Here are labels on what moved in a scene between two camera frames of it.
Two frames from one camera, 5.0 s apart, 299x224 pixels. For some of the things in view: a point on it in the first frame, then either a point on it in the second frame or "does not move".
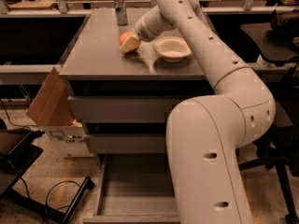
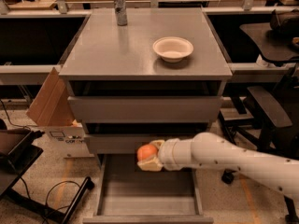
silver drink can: [120, 3] does not move
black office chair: [280, 149] does not move
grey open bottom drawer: [135, 189] does not move
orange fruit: [123, 37] → [146, 151]
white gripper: [142, 29] → [166, 154]
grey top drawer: [124, 109] does not move
